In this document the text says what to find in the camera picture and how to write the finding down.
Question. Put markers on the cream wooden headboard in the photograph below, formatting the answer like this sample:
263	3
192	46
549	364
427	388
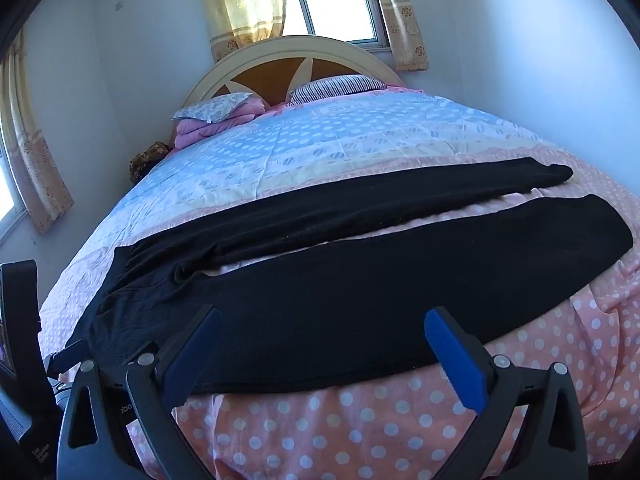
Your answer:
265	77

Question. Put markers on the yellow floral curtain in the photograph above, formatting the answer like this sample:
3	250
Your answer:
405	20
35	160
240	5

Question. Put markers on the black knit sweater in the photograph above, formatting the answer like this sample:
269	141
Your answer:
325	300

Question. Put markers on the striped pillow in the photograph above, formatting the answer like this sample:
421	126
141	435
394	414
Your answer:
330	87

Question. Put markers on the folded pink blanket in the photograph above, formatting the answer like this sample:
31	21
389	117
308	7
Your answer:
200	132

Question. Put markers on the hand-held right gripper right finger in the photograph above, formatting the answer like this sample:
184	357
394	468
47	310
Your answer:
452	360

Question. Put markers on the floral pillow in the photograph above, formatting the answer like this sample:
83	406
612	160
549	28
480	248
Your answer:
212	107

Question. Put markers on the sliding window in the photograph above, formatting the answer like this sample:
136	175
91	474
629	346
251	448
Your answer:
340	0
7	190

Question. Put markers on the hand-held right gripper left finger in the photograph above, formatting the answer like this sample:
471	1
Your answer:
192	355

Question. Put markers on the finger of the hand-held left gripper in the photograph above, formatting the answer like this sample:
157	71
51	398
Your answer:
65	355

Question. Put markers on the brown patterned bundle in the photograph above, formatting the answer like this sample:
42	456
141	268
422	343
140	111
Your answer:
147	160

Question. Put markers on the pink polka dot quilt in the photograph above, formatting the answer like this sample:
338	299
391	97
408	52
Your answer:
350	130

